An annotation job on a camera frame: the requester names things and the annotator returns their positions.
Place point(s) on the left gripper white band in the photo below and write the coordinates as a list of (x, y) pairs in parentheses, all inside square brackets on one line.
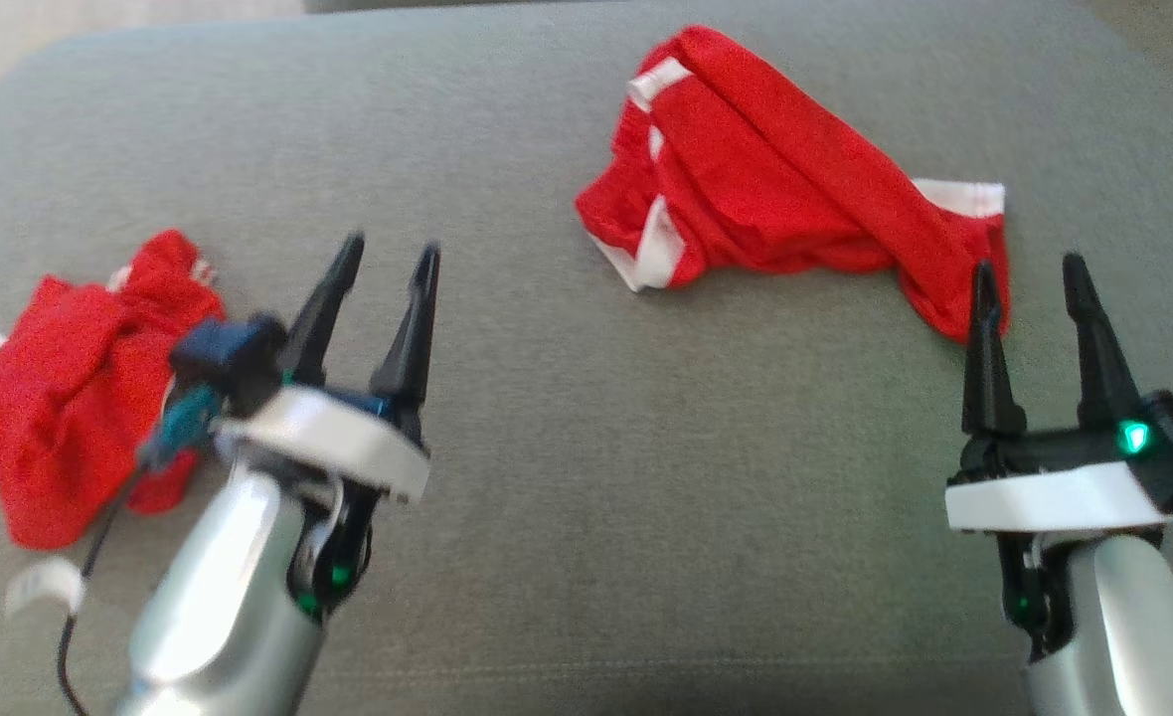
[(348, 438)]

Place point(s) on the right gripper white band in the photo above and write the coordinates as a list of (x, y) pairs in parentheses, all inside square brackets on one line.
[(1044, 492)]

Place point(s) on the red jersey with white trim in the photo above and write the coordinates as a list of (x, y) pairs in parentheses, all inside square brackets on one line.
[(746, 169)]

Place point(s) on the plain red garment white tag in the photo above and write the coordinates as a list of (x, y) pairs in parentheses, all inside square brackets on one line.
[(60, 418)]

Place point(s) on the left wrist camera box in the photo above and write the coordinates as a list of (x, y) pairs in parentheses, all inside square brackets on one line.
[(234, 358)]

